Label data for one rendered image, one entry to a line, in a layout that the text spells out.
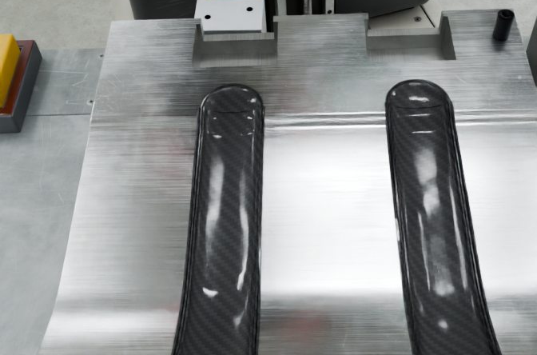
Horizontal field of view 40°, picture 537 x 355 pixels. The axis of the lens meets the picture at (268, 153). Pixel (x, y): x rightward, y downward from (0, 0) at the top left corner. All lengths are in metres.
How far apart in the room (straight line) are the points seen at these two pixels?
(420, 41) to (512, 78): 0.07
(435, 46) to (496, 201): 0.14
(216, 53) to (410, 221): 0.19
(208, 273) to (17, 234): 0.18
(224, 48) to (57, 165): 0.15
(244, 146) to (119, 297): 0.11
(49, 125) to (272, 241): 0.25
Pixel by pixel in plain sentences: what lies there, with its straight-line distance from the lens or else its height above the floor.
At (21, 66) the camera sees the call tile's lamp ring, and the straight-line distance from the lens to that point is 0.59.
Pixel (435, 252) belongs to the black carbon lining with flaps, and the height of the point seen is 0.88.
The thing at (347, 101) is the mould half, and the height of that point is 0.89.
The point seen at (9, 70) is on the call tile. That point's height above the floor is 0.82.
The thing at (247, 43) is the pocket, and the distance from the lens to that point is 0.49.
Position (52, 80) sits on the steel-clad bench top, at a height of 0.80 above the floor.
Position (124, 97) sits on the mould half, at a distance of 0.45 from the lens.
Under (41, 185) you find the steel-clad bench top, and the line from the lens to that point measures 0.54.
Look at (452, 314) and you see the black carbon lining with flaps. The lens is 0.37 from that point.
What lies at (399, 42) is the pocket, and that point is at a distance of 0.50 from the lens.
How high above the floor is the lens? 1.21
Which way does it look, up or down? 52 degrees down
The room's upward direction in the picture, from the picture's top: 5 degrees counter-clockwise
